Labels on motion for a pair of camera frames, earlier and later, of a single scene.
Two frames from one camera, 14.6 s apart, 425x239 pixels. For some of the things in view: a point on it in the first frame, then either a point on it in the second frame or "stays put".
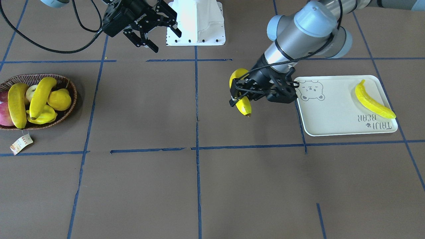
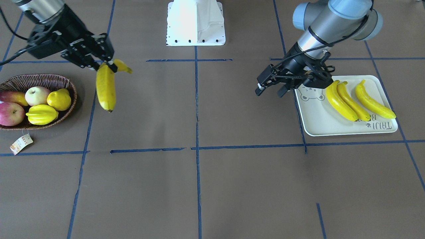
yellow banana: (243, 104) -> (361, 113)
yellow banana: (373, 103) stays put
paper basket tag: (21, 143) stays put
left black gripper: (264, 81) -> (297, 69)
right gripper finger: (138, 41) -> (81, 59)
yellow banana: (39, 99) -> (105, 83)
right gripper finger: (165, 12) -> (105, 49)
